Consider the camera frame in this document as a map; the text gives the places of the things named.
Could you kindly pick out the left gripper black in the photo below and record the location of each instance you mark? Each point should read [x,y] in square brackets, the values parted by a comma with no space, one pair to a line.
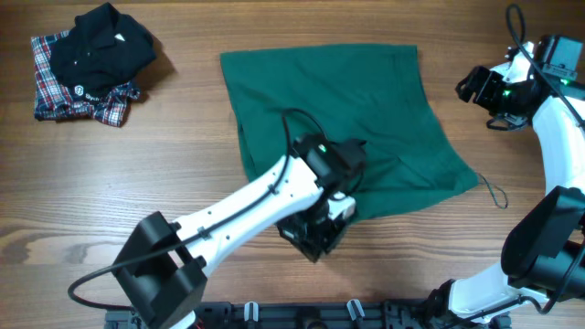
[313,242]

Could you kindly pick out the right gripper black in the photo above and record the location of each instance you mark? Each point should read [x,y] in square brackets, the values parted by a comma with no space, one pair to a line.
[491,81]

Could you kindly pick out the dark green shorts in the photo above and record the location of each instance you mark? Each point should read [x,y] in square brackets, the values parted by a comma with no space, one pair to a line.
[371,92]

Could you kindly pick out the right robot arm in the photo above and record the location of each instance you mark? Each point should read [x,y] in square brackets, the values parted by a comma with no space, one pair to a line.
[539,266]

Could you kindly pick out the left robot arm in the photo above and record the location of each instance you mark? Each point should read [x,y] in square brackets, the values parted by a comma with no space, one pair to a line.
[166,264]

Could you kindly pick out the black polo shirt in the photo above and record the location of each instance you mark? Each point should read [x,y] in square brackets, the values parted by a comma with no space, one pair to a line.
[103,50]

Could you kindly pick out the red plaid shirt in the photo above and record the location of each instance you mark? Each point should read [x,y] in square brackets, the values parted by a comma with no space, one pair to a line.
[56,102]

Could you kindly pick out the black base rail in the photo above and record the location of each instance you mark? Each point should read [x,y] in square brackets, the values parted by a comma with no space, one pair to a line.
[391,314]

